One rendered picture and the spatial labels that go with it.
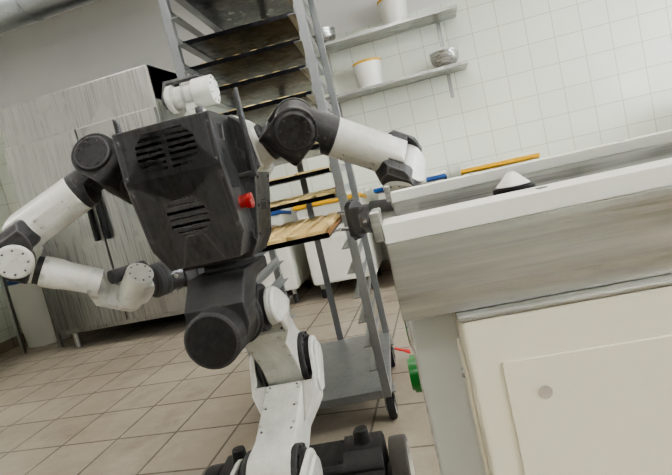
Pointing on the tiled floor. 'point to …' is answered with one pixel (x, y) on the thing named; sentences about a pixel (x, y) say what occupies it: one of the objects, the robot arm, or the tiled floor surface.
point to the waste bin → (32, 313)
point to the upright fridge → (56, 161)
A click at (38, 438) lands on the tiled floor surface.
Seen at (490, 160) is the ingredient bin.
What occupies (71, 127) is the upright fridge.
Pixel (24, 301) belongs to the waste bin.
